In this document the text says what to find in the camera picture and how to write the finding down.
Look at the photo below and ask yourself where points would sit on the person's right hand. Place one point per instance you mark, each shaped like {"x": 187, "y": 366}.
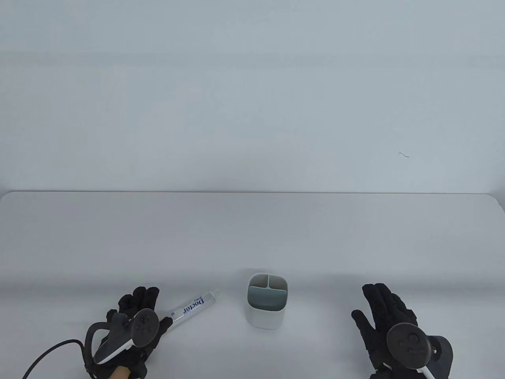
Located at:
{"x": 378, "y": 312}

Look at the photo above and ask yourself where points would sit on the person's left hand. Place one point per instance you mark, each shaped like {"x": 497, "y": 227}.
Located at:
{"x": 142, "y": 299}

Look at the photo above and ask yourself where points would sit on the white toothpaste tube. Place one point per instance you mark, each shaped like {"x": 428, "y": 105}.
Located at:
{"x": 192, "y": 307}

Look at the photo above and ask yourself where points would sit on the white toothbrush holder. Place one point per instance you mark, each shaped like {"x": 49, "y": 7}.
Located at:
{"x": 266, "y": 312}

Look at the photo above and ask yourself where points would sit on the person's left forearm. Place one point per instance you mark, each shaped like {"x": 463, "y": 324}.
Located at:
{"x": 119, "y": 373}

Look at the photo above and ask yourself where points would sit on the grey and white left controller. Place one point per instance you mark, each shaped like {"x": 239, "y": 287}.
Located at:
{"x": 144, "y": 327}

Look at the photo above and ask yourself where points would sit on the grey and white controller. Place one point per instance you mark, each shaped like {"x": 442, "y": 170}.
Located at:
{"x": 144, "y": 327}
{"x": 410, "y": 347}

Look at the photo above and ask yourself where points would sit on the grey and white right controller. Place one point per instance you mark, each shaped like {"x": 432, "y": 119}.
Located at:
{"x": 410, "y": 347}

